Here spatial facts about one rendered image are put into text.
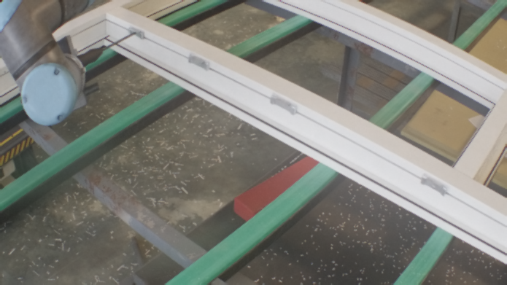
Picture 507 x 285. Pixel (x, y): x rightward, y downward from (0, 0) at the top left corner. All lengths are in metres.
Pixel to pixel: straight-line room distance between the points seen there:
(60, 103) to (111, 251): 1.24
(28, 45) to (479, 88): 0.94
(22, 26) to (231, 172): 1.60
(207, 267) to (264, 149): 1.61
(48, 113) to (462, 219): 0.65
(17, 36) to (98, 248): 1.30
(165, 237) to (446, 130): 0.89
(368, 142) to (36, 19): 0.56
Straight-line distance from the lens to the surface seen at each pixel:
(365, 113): 1.60
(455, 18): 2.62
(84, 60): 1.15
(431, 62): 1.33
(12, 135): 2.03
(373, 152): 0.96
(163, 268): 1.18
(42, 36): 0.83
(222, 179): 2.26
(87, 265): 1.97
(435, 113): 1.62
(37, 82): 0.81
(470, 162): 0.98
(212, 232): 1.25
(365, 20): 1.38
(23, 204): 0.98
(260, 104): 1.06
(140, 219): 0.94
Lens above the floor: 1.50
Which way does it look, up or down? 37 degrees down
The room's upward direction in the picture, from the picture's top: 6 degrees clockwise
